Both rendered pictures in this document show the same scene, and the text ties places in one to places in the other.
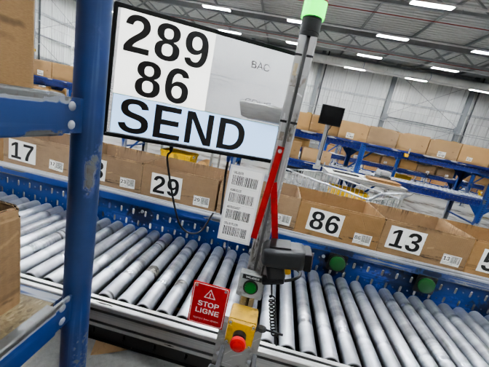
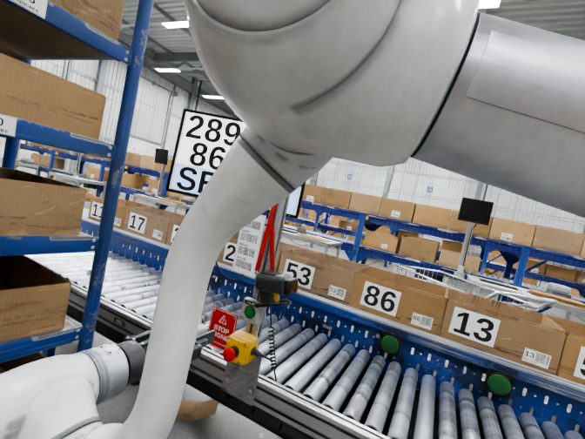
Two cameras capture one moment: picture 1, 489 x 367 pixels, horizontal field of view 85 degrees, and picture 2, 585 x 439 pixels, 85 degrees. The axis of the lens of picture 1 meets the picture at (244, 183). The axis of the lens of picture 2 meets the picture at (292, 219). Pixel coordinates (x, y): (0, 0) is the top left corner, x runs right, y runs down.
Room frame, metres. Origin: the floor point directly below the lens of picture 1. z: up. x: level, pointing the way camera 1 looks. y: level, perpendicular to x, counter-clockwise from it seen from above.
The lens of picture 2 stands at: (-0.27, -0.46, 1.30)
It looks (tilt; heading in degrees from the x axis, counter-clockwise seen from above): 3 degrees down; 20
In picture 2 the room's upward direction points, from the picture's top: 12 degrees clockwise
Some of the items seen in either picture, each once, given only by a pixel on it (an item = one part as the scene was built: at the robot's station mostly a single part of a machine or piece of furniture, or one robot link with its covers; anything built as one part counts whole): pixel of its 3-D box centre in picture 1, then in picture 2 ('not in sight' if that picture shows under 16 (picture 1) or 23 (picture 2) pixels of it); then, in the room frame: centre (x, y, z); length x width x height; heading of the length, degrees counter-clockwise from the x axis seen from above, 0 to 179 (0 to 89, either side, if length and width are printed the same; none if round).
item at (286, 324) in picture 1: (285, 299); (316, 363); (0.91, -0.24, 0.72); 0.52 x 0.05 x 0.05; 175
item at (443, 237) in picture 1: (410, 233); (493, 325); (1.30, -0.87, 0.96); 0.39 x 0.29 x 0.17; 85
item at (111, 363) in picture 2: not in sight; (100, 373); (0.14, -0.02, 0.95); 0.09 x 0.06 x 0.09; 85
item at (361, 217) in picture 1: (332, 215); (399, 297); (1.34, -0.48, 0.96); 0.39 x 0.29 x 0.17; 85
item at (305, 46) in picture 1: (264, 223); (267, 260); (0.65, -0.07, 1.11); 0.12 x 0.05 x 0.88; 85
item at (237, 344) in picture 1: (238, 340); (231, 353); (0.55, -0.06, 0.84); 0.04 x 0.04 x 0.04; 85
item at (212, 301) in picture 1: (219, 307); (229, 333); (0.63, 0.00, 0.85); 0.16 x 0.01 x 0.13; 85
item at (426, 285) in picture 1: (426, 286); (499, 384); (1.08, -0.88, 0.81); 0.07 x 0.01 x 0.07; 85
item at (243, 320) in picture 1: (255, 331); (250, 353); (0.59, -0.10, 0.84); 0.15 x 0.09 x 0.07; 85
